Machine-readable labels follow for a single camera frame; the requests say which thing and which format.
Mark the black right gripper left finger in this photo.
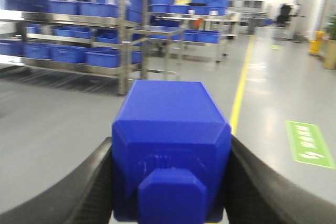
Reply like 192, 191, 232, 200
1, 137, 113, 223

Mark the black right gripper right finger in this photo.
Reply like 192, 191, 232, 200
225, 136, 335, 223

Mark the blue plastic block part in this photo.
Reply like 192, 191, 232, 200
112, 80, 232, 223

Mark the steel shelf rack with bins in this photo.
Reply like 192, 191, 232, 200
0, 0, 184, 96

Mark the green floor sign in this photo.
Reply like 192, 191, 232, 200
285, 120, 335, 169

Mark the yellow mop bucket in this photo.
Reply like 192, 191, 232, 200
309, 31, 325, 55

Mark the gold planter pot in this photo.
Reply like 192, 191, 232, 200
324, 39, 336, 70

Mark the green potted plant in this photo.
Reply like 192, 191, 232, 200
325, 14, 336, 40

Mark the steel cart with blue bins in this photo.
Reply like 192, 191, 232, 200
150, 0, 239, 63

